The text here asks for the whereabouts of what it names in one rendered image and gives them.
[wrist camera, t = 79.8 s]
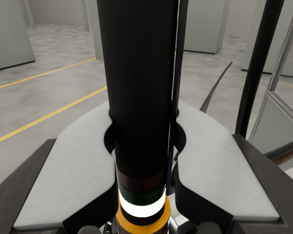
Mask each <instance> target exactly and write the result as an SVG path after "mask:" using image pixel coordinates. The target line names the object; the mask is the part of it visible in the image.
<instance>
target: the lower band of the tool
mask: <svg viewBox="0 0 293 234"><path fill-rule="evenodd" d="M120 203H121V202H120V196H119V208H118V212H117V214H116V217H117V220H118V222H119V224H120V225H121V226H122V227H123V228H124V229H125V230H126V231H128V232H130V233H132V234H153V233H155V232H157V231H159V230H160V229H161V228H162V227H163V226H164V225H165V224H166V222H167V220H168V218H169V215H170V202H169V199H168V197H167V196H166V194H165V210H164V213H163V215H162V216H161V217H160V219H159V220H157V221H156V222H155V223H153V224H151V225H147V226H137V225H134V224H132V223H130V222H129V221H127V220H126V219H125V217H124V216H123V214H122V212H121V209H120Z"/></svg>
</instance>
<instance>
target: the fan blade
mask: <svg viewBox="0 0 293 234"><path fill-rule="evenodd" d="M232 63H233V62H231V63H230V64H229V65H228V66H227V67H226V69H225V70H224V71H223V73H222V74H221V76H220V77H219V79H218V80H217V82H216V83H215V84H214V86H213V88H212V89H211V91H210V92H209V94H208V96H207V97H206V99H205V101H204V102H203V104H202V106H201V107H200V109H199V110H200V111H202V112H204V113H206V111H207V108H208V105H209V102H210V100H211V98H212V95H213V93H214V91H215V89H216V87H217V85H218V83H219V82H220V80H221V78H222V77H223V75H224V74H225V72H226V71H227V69H228V68H229V67H230V65H231V64H232ZM178 155H179V152H178V151H177V153H176V155H175V157H174V158H173V159H174V161H177V159H178Z"/></svg>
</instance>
